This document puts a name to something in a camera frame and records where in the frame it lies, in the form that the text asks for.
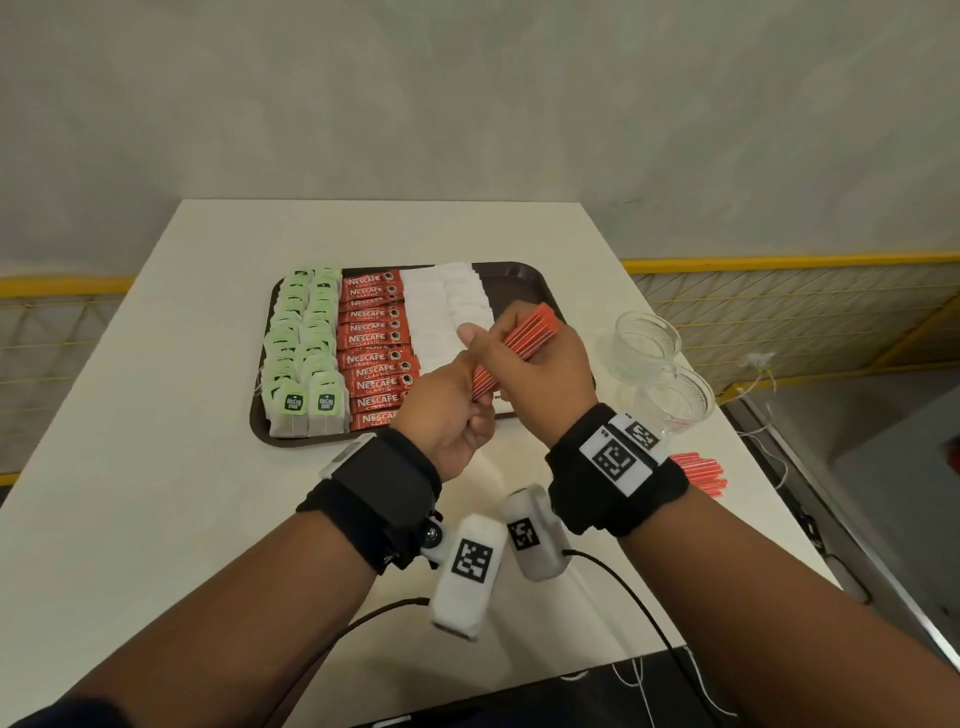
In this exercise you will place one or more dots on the person's right hand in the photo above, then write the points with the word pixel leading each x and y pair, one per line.
pixel 547 382

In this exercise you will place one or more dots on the person's left hand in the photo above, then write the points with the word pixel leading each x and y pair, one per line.
pixel 442 420

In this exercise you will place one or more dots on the orange stirrer sticks bundle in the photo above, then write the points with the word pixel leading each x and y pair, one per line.
pixel 525 337

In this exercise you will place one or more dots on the brown tray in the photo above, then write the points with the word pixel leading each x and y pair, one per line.
pixel 517 281

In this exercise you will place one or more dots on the clear patterned glass cup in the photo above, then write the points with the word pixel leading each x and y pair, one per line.
pixel 645 341
pixel 679 397

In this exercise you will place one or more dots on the row of red Nescafe sachets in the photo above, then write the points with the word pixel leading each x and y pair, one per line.
pixel 375 337

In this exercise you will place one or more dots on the row of tea bags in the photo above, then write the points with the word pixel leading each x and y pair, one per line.
pixel 285 345
pixel 322 345

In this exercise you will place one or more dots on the person's right forearm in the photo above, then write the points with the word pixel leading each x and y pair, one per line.
pixel 787 622

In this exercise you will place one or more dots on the person's left forearm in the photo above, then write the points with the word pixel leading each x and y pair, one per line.
pixel 225 637

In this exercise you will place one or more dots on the person's dark sleeve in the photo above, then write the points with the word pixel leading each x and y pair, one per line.
pixel 75 716

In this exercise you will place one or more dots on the black left wristband with markers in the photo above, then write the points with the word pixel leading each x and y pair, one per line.
pixel 375 487

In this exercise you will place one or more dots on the black wristband with markers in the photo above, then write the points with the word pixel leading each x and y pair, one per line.
pixel 375 487
pixel 615 487

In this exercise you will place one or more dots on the black right wristband with markers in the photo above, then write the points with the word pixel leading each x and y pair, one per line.
pixel 615 487

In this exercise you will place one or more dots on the yellow mesh railing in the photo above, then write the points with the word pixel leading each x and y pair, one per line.
pixel 60 360
pixel 810 315

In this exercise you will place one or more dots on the black glossy furniture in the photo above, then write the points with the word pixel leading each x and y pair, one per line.
pixel 525 701

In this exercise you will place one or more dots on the red object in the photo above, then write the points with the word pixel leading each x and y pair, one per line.
pixel 952 454

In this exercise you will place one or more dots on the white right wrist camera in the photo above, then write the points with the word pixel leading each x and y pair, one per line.
pixel 536 532

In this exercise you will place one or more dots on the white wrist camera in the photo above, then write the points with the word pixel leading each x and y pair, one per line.
pixel 469 577
pixel 536 532

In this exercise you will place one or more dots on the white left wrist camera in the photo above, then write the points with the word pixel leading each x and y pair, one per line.
pixel 469 577

